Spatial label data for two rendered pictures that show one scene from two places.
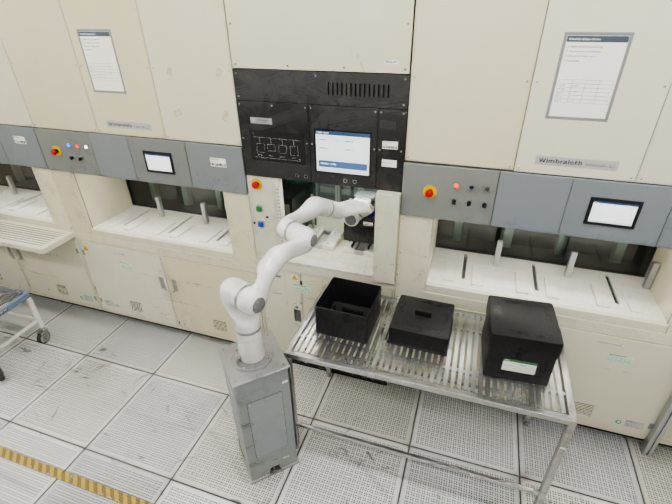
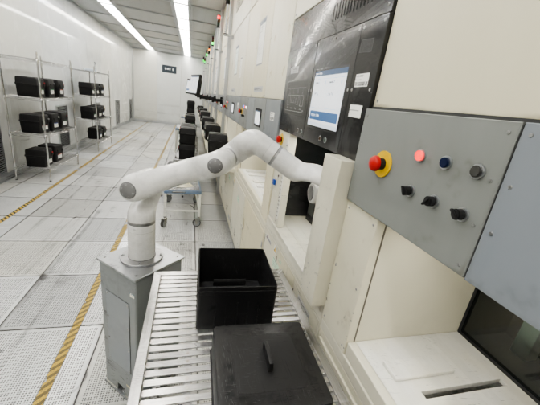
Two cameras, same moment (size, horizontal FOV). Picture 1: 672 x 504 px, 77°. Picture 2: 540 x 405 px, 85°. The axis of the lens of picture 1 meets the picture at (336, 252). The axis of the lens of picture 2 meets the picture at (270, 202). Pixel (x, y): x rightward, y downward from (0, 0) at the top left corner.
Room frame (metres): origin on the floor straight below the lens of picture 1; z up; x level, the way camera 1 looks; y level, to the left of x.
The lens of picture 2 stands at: (1.25, -0.93, 1.54)
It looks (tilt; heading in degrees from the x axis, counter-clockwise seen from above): 19 degrees down; 55
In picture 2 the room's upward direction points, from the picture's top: 8 degrees clockwise
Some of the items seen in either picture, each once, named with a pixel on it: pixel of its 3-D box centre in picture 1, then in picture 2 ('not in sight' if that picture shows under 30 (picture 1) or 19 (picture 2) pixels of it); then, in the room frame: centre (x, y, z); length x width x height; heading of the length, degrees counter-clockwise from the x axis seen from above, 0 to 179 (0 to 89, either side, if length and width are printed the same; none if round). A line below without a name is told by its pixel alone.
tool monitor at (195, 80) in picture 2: not in sight; (206, 89); (2.92, 3.36, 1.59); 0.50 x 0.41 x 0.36; 161
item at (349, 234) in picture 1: (365, 218); not in sight; (2.34, -0.18, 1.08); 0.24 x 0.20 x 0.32; 71
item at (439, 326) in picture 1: (422, 320); (265, 369); (1.66, -0.43, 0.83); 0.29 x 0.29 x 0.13; 70
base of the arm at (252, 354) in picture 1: (250, 342); (141, 239); (1.50, 0.41, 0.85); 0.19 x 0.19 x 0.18
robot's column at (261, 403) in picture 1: (261, 409); (142, 321); (1.50, 0.41, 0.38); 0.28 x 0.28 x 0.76; 26
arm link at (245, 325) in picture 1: (240, 304); (145, 194); (1.52, 0.44, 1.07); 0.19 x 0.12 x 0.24; 50
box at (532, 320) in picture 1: (517, 339); not in sight; (1.45, -0.83, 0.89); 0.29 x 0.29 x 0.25; 75
